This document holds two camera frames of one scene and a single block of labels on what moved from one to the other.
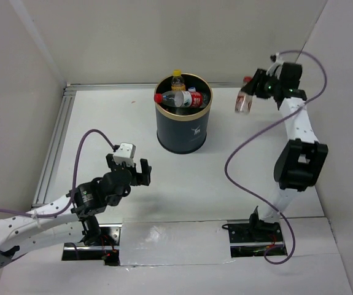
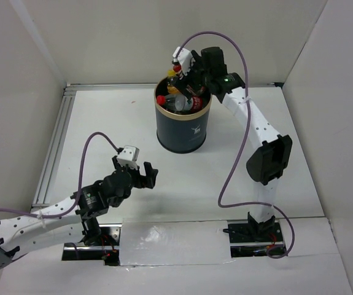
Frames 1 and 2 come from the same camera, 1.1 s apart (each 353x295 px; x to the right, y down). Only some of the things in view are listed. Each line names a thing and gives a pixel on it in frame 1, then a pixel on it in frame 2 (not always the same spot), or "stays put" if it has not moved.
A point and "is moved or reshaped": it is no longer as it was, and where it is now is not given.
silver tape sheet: [174, 243] stays put
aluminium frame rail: [67, 94] stays put
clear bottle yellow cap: [177, 80] is moved or reshaped
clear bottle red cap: [244, 100] is moved or reshaped
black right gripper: [259, 77] -> [181, 85]
